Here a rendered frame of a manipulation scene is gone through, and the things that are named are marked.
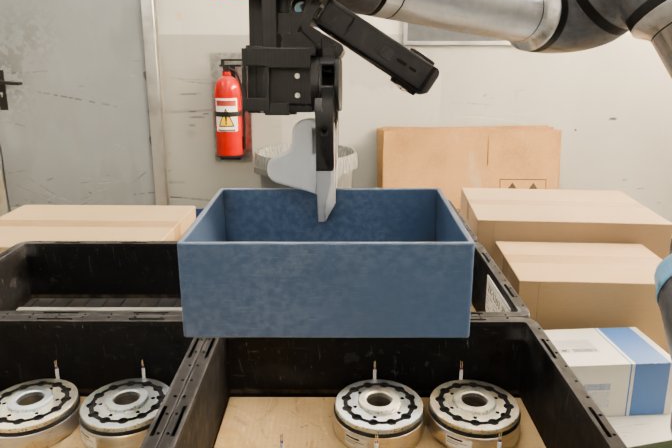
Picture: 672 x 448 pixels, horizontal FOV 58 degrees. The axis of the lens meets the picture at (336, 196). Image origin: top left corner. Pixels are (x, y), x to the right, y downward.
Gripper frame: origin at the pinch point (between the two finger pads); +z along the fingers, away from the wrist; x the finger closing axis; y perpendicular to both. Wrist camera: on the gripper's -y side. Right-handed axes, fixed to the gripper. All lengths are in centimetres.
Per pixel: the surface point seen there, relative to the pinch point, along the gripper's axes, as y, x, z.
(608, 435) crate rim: -24.8, 3.2, 19.7
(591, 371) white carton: -37, -35, 31
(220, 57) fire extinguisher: 85, -305, -37
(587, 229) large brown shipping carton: -49, -73, 17
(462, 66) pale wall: -57, -309, -32
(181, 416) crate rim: 14.2, 1.0, 20.3
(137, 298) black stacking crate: 37, -46, 24
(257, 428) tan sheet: 9.1, -10.5, 27.9
